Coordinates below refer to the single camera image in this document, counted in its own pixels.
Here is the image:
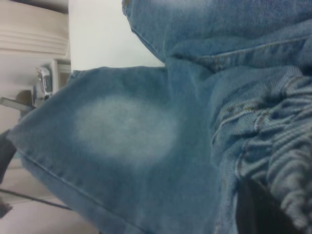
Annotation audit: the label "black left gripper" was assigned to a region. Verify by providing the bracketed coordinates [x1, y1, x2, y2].
[0, 133, 17, 187]

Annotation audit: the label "white ridged panel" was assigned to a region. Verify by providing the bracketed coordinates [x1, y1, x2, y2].
[0, 0, 70, 61]

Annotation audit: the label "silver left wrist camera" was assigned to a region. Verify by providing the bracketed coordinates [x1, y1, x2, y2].
[31, 65, 55, 101]

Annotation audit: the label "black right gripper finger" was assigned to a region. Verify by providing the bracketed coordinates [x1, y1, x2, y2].
[235, 180, 297, 234]

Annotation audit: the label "white shelf frame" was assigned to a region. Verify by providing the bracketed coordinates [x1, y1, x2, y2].
[50, 58, 73, 98]

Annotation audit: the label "black cable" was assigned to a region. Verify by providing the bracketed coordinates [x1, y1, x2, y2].
[0, 187, 74, 212]

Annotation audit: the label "blue denim pants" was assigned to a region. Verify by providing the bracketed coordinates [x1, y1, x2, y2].
[6, 0, 312, 234]

